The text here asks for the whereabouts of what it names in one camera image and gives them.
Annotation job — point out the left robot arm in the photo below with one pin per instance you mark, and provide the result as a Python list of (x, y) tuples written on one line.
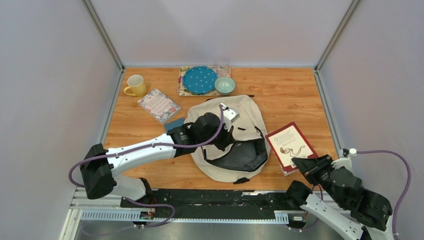
[(102, 169)]

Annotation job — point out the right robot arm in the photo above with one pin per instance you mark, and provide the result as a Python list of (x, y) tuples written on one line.
[(371, 214)]

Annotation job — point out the blue polka dot plate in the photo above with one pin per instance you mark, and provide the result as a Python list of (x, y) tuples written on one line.
[(199, 79)]

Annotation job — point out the blue leather wallet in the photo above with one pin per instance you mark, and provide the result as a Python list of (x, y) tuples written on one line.
[(173, 124)]

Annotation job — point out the clear drinking glass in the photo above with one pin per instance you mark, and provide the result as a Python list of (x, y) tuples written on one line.
[(222, 66)]

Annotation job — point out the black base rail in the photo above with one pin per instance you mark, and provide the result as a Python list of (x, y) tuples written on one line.
[(206, 204)]

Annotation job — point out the yellow mug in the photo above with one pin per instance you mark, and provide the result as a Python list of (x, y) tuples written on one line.
[(136, 86)]

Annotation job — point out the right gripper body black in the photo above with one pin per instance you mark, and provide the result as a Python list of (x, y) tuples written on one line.
[(319, 174)]

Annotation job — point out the floral cover book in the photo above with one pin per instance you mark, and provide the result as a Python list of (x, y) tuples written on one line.
[(159, 106)]

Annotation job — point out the light teal bowl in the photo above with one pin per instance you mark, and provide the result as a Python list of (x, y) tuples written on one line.
[(225, 85)]

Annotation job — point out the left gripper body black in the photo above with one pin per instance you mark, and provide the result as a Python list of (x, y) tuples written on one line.
[(221, 140)]

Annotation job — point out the beige canvas backpack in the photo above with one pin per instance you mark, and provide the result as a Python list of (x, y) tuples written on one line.
[(246, 151)]

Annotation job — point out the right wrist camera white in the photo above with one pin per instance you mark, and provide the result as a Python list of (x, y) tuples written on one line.
[(345, 158)]

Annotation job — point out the red white book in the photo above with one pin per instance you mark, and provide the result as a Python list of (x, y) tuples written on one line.
[(289, 142)]

